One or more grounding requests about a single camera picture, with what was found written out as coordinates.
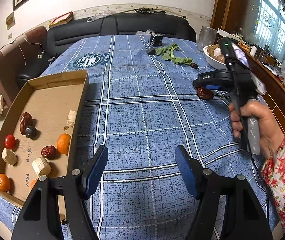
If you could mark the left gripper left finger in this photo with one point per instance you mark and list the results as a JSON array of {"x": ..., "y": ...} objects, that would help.
[{"x": 39, "y": 217}]

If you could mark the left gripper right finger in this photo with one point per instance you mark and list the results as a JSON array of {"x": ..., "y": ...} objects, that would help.
[{"x": 244, "y": 217}]

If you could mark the orange mandarin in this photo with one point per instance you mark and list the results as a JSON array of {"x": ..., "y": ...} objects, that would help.
[
  {"x": 5, "y": 184},
  {"x": 33, "y": 184},
  {"x": 63, "y": 143}
]

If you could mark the red jujube date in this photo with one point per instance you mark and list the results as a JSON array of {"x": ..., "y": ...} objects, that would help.
[{"x": 48, "y": 152}]

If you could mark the dark plum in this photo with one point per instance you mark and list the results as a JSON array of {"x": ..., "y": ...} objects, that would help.
[{"x": 31, "y": 132}]

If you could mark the large red jujube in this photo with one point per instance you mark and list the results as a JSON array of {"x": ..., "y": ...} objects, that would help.
[{"x": 25, "y": 120}]

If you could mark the person right hand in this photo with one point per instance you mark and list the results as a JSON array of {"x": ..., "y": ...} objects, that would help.
[{"x": 271, "y": 135}]

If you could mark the wooden sideboard cabinet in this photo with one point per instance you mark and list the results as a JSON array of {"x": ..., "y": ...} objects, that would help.
[{"x": 275, "y": 92}]

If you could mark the white bowl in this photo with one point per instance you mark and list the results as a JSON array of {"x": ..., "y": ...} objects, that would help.
[{"x": 217, "y": 65}]

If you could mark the brown paper in bowl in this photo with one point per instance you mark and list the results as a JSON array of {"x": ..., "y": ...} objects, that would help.
[{"x": 215, "y": 52}]

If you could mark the small dark jujube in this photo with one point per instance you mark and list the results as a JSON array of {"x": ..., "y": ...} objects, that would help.
[{"x": 193, "y": 65}]

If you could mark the clear plastic bag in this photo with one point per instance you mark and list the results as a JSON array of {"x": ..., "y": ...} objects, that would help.
[{"x": 206, "y": 37}]

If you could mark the small white snack piece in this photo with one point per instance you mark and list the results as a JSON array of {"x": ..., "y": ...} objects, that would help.
[{"x": 9, "y": 157}]

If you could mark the cardboard tray box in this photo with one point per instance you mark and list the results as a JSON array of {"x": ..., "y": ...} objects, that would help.
[{"x": 48, "y": 99}]

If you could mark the red cherry tomato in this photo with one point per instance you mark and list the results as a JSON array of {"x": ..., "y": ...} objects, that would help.
[{"x": 9, "y": 142}]

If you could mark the green leafy vegetable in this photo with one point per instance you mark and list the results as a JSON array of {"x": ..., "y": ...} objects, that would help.
[{"x": 167, "y": 54}]

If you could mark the black device box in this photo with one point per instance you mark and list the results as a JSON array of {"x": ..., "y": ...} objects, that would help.
[{"x": 156, "y": 39}]

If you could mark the blue plaid tablecloth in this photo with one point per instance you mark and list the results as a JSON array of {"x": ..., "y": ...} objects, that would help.
[{"x": 142, "y": 107}]

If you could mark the black leather sofa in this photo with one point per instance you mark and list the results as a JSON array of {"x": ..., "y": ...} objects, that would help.
[{"x": 59, "y": 39}]

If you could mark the brown armchair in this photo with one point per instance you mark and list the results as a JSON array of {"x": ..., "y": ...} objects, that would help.
[{"x": 15, "y": 56}]

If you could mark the red gift box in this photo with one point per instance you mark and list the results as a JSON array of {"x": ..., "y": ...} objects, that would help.
[{"x": 61, "y": 20}]

